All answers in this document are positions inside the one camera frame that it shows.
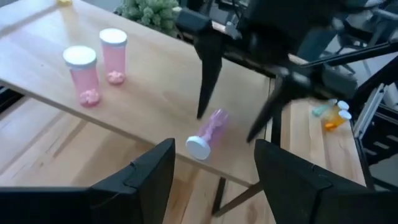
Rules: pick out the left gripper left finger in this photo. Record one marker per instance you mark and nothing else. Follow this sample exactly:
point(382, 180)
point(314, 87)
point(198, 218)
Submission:
point(146, 193)

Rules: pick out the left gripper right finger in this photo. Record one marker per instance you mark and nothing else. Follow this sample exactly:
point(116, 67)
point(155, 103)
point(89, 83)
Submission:
point(289, 193)

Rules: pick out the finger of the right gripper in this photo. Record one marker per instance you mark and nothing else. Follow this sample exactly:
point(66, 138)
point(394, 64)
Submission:
point(211, 68)
point(273, 105)

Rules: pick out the pink pill bottle white cap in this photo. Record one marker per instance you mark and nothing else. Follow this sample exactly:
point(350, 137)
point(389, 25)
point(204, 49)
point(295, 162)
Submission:
point(82, 77)
point(211, 130)
point(113, 56)

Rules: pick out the green pill bottle white cap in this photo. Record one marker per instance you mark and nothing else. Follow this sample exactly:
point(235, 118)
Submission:
point(320, 109)

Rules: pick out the orange pill bottle white cap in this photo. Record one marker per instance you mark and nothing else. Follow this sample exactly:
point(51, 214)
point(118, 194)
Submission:
point(334, 123)

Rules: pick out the green plant in woven pot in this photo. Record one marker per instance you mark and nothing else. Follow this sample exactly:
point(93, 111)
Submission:
point(149, 12)

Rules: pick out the wooden shelf black metal frame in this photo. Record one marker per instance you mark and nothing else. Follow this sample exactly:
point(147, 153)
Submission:
point(149, 81)

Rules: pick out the black aluminium frame rails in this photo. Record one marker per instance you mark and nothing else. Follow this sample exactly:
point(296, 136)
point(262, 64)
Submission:
point(382, 140)

